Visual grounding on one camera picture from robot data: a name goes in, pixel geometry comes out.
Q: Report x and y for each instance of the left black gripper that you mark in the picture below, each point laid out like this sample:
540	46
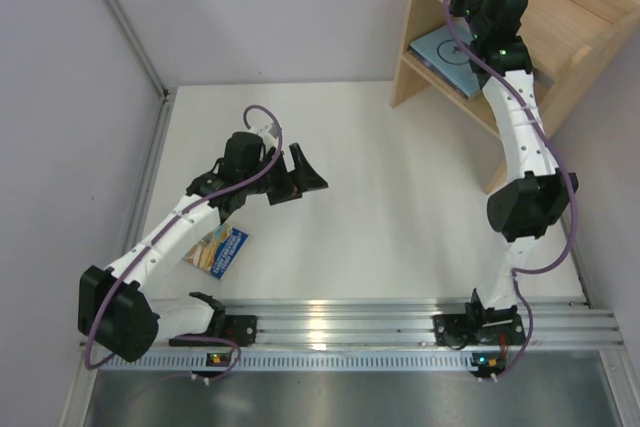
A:
286	183

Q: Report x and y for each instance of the light blue swan book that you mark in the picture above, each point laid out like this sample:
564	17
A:
441	50

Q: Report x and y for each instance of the dark purple galaxy book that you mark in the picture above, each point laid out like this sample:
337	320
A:
435	71

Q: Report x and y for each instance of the blue colourful picture book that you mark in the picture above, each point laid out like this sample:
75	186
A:
216	251

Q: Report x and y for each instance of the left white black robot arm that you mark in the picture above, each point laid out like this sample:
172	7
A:
116	308

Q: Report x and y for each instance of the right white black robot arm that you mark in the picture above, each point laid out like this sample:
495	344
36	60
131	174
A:
536	191

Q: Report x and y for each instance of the wooden two-tier shelf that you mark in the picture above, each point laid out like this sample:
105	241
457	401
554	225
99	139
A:
570	42

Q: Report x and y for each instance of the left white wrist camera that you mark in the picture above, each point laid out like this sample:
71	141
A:
269	134

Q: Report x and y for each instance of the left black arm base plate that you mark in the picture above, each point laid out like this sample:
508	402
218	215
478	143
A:
222	329

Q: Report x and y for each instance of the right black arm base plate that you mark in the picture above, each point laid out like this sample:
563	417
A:
456	331

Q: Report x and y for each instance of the perforated cable duct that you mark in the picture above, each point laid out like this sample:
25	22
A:
311	361

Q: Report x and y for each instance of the aluminium mounting rail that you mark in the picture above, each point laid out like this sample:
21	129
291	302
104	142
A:
340	325

